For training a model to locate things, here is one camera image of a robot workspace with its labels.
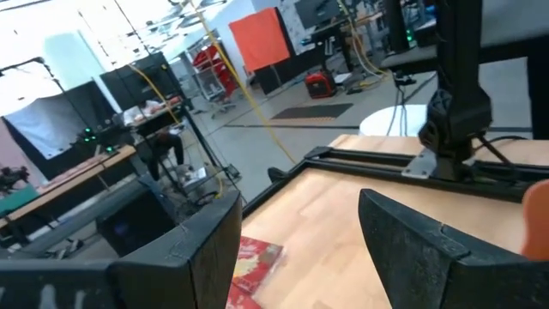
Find white fabric partition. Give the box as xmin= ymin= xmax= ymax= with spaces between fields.
xmin=3 ymin=92 xmax=87 ymax=160

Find white patterned board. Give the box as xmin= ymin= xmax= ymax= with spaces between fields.
xmin=281 ymin=0 xmax=310 ymax=43

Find black looped cable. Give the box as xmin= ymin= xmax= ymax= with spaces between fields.
xmin=267 ymin=166 xmax=289 ymax=185

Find red portable generator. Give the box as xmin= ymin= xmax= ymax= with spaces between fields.
xmin=304 ymin=70 xmax=338 ymax=100

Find black monitor screen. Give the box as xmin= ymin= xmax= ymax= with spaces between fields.
xmin=293 ymin=0 xmax=344 ymax=30

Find black aluminium rig frame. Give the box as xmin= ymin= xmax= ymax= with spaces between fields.
xmin=242 ymin=38 xmax=549 ymax=218

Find yellow hanging cable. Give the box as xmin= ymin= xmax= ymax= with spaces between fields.
xmin=188 ymin=0 xmax=299 ymax=167

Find black computer green lights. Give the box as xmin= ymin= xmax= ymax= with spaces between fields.
xmin=401 ymin=23 xmax=430 ymax=48

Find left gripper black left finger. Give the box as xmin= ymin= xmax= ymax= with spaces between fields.
xmin=0 ymin=190 xmax=244 ymax=309

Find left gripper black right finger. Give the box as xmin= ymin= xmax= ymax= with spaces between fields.
xmin=358 ymin=188 xmax=549 ymax=309

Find black workbench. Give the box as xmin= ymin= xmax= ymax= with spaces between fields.
xmin=299 ymin=16 xmax=387 ymax=74

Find black cabinet box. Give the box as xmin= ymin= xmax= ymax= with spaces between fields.
xmin=96 ymin=184 xmax=177 ymax=258

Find black striped floor mat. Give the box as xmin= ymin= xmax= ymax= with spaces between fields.
xmin=270 ymin=101 xmax=355 ymax=121

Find teal box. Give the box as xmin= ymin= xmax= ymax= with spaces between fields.
xmin=0 ymin=184 xmax=39 ymax=218

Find black partition panel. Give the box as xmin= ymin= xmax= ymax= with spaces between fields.
xmin=99 ymin=51 xmax=185 ymax=112

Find wooden top workbench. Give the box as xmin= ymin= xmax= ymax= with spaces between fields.
xmin=0 ymin=143 xmax=138 ymax=224

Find red tool cabinet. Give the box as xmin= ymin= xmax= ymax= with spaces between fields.
xmin=191 ymin=42 xmax=239 ymax=102

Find orange plastic basket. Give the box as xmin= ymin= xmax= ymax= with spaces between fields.
xmin=520 ymin=179 xmax=549 ymax=262

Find person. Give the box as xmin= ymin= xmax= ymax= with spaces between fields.
xmin=143 ymin=128 xmax=186 ymax=181

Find orange board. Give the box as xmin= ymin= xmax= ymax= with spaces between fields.
xmin=228 ymin=7 xmax=292 ymax=73

